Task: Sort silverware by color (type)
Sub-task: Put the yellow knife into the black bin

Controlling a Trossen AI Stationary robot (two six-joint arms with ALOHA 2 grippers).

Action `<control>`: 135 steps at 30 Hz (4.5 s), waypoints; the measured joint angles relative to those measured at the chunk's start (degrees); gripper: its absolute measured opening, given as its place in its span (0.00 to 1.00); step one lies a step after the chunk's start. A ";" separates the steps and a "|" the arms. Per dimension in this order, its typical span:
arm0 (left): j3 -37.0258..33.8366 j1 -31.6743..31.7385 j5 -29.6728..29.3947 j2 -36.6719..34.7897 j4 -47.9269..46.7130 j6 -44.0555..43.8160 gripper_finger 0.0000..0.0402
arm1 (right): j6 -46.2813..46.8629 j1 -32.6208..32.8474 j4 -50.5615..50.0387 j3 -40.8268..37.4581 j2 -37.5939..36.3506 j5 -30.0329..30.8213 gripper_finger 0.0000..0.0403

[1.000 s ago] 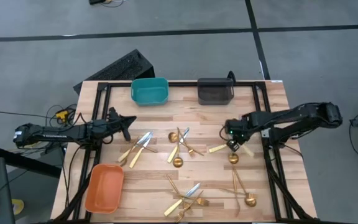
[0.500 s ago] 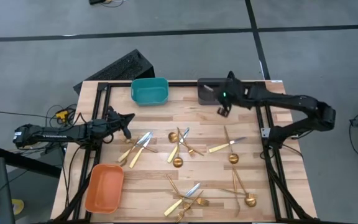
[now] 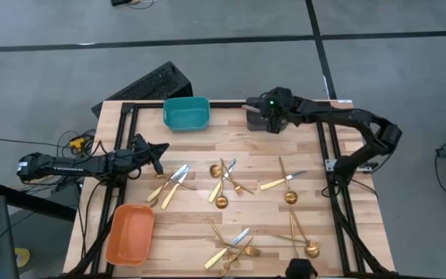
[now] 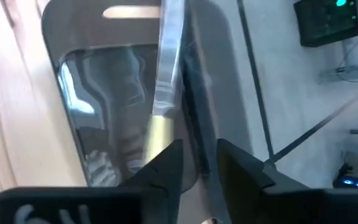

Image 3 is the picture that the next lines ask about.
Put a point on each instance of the orange plastic bin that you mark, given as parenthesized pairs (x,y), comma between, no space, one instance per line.
(130,236)

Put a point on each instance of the silver mounting bracket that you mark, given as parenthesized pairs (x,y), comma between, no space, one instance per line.
(329,164)

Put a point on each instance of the gold spoon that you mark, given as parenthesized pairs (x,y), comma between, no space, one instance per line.
(312,250)
(215,170)
(221,201)
(290,197)

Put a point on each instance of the teal plastic bin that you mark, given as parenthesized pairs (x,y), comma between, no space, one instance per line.
(184,110)

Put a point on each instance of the dark grey plastic bin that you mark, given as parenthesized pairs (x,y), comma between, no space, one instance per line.
(254,126)

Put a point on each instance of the black floor device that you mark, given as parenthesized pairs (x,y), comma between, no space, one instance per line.
(120,2)

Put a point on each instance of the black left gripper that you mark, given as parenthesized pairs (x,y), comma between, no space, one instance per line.
(138,160)

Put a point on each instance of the black perforated metal box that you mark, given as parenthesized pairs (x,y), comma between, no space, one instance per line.
(149,87)

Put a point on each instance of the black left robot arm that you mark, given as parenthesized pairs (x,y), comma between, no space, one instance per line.
(64,166)

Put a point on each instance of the black rounded object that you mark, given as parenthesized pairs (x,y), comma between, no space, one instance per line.
(301,268)

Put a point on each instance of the yellow tape roll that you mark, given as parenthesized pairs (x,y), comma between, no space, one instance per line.
(23,257)

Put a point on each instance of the black floor beam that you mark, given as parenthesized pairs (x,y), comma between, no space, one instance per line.
(33,201)

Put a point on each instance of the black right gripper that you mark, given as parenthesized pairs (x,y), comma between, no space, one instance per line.
(275,112)

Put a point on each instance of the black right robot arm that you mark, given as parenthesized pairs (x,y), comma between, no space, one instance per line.
(362,120)

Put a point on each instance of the black aluminium table frame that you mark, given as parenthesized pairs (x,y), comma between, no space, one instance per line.
(227,104)

